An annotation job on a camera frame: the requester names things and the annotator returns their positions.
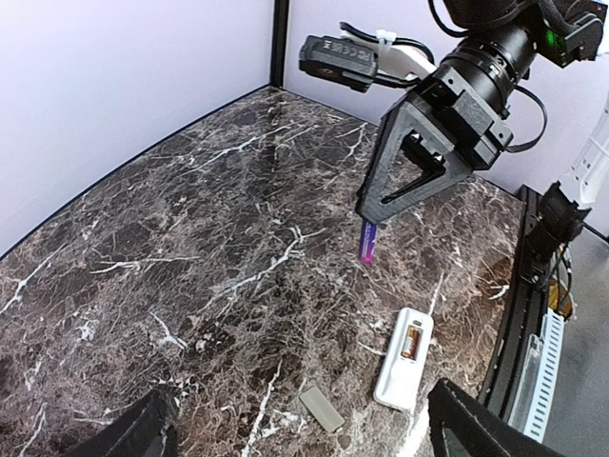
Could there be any clear acrylic plate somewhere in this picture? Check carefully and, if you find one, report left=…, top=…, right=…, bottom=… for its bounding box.
left=508, top=334, right=543, bottom=432

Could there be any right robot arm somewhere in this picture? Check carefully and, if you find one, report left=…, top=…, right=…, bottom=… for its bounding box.
left=357, top=1, right=607, bottom=225

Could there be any grey battery cover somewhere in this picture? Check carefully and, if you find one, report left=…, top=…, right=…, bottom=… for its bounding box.
left=299, top=387, right=345, bottom=433

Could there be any white slotted cable duct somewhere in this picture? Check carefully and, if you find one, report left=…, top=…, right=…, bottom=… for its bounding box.
left=522, top=308, right=565, bottom=443

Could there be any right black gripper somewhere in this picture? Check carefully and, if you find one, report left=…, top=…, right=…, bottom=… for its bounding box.
left=356, top=61, right=514, bottom=224

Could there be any left black frame post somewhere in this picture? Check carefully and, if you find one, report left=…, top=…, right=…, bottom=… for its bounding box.
left=269, top=0, right=290, bottom=89

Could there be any black front rail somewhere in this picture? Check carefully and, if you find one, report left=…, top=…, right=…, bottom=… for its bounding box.
left=478, top=183, right=560, bottom=422

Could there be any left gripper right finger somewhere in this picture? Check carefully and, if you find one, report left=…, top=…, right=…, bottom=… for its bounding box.
left=428, top=378, right=558, bottom=456

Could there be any white remote control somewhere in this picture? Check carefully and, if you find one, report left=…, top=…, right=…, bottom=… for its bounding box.
left=373, top=308, right=434, bottom=410

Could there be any blue battery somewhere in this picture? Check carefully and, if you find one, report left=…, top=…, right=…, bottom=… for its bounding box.
left=358, top=219, right=378, bottom=263

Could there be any orange battery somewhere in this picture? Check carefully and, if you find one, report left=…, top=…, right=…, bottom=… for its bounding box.
left=400, top=323, right=422, bottom=361

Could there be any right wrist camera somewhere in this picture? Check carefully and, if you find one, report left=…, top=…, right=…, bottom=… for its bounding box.
left=297, top=30, right=437, bottom=94

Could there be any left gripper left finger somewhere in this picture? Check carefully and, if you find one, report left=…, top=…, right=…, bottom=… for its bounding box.
left=66, top=387, right=177, bottom=457

